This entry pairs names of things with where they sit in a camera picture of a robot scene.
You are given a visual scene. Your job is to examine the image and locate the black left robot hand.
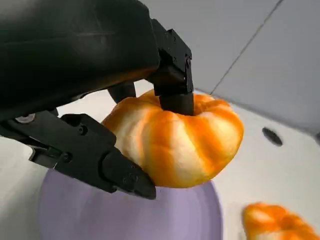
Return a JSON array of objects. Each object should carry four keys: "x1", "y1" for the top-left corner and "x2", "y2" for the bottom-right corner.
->
[{"x1": 0, "y1": 0, "x2": 195, "y2": 200}]

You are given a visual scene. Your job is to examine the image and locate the orange white toy bread roll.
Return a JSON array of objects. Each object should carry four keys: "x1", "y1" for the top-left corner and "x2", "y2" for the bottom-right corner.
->
[
  {"x1": 101, "y1": 89, "x2": 245, "y2": 189},
  {"x1": 242, "y1": 201, "x2": 320, "y2": 240}
]

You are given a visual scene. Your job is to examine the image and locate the lilac plate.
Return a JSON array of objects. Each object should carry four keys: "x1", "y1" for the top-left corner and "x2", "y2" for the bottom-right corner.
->
[{"x1": 37, "y1": 167, "x2": 224, "y2": 240}]

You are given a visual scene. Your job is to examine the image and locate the black table cable hole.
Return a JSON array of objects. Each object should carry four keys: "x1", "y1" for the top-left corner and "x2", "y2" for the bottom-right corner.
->
[{"x1": 261, "y1": 126, "x2": 284, "y2": 147}]

